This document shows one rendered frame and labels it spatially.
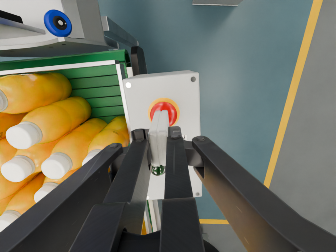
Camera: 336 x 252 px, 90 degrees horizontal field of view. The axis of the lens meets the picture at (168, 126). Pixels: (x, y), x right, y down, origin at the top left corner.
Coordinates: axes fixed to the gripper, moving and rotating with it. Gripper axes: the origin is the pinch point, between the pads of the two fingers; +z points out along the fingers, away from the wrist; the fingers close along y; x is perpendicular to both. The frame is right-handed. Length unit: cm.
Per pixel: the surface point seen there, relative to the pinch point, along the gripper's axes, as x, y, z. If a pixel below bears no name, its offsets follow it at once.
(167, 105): 1.4, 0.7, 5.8
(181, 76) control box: 4.8, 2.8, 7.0
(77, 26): 15.6, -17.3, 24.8
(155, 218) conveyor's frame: -42, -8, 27
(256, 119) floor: -42, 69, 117
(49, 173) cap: -8.9, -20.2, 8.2
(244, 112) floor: -35, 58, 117
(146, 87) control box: 3.9, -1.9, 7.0
